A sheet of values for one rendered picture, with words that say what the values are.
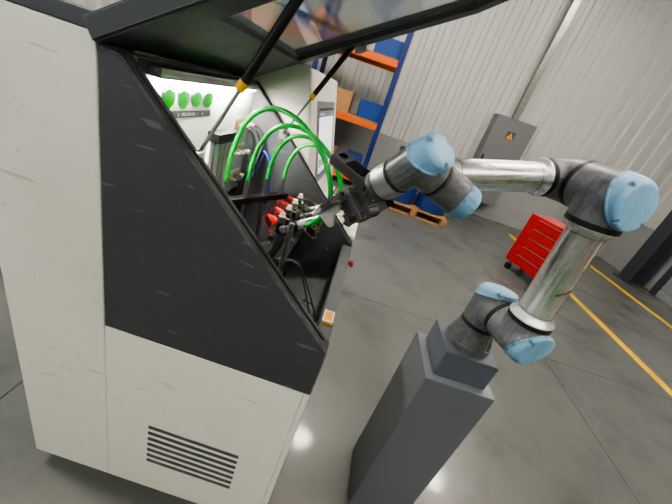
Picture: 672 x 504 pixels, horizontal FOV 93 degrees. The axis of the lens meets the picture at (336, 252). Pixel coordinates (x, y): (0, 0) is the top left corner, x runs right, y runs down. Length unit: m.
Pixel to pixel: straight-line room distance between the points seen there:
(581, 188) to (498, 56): 6.90
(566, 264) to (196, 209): 0.86
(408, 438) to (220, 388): 0.71
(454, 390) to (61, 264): 1.17
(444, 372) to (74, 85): 1.19
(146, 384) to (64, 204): 0.54
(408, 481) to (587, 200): 1.20
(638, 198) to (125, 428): 1.51
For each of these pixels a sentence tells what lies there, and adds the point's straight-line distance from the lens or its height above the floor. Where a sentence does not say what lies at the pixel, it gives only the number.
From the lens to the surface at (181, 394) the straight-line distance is 1.10.
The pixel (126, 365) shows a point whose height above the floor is 0.67.
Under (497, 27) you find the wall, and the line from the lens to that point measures 7.77.
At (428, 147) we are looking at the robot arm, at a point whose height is 1.47.
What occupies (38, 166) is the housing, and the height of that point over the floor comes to 1.18.
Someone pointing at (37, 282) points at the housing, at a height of 0.86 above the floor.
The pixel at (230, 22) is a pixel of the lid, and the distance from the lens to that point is 0.79.
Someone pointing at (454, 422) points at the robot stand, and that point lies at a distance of 1.31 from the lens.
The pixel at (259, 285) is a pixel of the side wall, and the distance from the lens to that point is 0.75.
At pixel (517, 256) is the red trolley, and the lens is 5.18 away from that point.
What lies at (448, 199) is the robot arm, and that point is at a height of 1.39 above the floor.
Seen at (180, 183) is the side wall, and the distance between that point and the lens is 0.73.
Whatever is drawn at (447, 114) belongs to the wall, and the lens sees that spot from 7.54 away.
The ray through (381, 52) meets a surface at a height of 2.26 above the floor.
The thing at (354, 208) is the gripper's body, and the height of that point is 1.30.
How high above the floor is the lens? 1.51
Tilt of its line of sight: 26 degrees down
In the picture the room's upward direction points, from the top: 19 degrees clockwise
